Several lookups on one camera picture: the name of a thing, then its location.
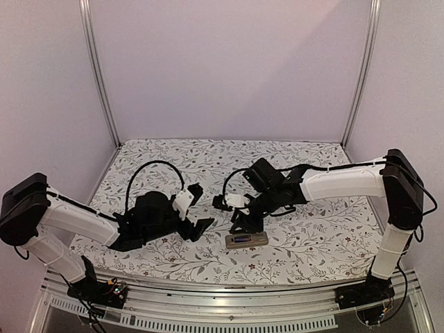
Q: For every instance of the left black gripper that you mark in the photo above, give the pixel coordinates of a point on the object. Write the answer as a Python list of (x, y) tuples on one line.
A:
[(198, 231)]

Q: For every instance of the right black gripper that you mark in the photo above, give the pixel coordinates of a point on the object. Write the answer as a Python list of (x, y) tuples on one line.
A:
[(241, 221)]

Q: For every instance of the white remote control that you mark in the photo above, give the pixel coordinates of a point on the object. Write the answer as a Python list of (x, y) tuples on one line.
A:
[(258, 239)]

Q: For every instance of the black battery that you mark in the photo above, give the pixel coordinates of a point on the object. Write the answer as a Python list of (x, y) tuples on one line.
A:
[(241, 239)]

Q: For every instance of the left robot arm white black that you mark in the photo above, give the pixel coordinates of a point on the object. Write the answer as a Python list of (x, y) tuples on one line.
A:
[(32, 207)]

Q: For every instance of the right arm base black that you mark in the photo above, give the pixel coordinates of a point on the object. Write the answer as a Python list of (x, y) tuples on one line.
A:
[(372, 289)]

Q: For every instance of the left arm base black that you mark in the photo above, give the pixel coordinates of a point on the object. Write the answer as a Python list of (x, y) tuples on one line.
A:
[(112, 293)]

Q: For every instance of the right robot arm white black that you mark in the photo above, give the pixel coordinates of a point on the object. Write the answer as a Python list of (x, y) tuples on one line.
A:
[(391, 177)]

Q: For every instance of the floral patterned table mat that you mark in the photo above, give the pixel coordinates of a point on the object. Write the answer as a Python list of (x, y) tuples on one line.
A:
[(327, 240)]

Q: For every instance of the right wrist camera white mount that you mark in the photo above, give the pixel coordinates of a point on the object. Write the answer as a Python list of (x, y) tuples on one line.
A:
[(228, 202)]

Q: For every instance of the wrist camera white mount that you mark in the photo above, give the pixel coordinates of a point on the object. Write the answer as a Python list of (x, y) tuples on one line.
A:
[(228, 202), (187, 198)]

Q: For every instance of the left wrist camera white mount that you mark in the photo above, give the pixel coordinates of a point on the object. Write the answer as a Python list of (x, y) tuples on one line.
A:
[(187, 198)]

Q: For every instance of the front aluminium rail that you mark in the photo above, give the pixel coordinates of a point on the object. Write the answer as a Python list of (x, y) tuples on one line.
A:
[(158, 305)]

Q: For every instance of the left aluminium frame post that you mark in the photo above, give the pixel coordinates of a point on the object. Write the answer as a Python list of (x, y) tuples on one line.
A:
[(93, 53)]

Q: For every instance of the aluminium frame post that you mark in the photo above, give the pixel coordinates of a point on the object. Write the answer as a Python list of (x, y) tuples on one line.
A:
[(93, 53), (369, 45)]

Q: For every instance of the right aluminium frame post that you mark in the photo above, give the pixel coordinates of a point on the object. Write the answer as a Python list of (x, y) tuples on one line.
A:
[(369, 45)]

